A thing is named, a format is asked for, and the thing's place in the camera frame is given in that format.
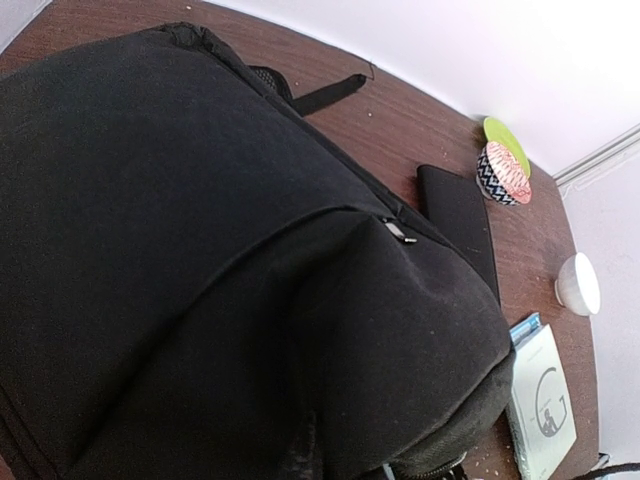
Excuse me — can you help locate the black student backpack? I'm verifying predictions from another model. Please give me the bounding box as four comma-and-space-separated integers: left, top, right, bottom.
1, 23, 515, 479

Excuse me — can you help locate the grey reader book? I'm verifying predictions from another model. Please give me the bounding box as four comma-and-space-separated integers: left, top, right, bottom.
506, 313, 577, 480

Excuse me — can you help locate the black leather pouch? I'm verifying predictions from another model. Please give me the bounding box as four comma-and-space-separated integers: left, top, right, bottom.
417, 165, 501, 303

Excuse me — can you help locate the red patterned bowl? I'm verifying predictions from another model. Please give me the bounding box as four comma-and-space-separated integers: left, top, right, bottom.
476, 141, 532, 206

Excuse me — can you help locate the green plate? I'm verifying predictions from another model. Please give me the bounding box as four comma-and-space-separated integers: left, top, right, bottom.
482, 116, 531, 177

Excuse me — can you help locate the white bowl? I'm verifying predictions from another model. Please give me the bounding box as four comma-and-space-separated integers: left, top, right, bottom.
554, 252, 601, 317

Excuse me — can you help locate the right aluminium frame post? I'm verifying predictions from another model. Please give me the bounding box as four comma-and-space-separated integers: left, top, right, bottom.
554, 125, 639, 187

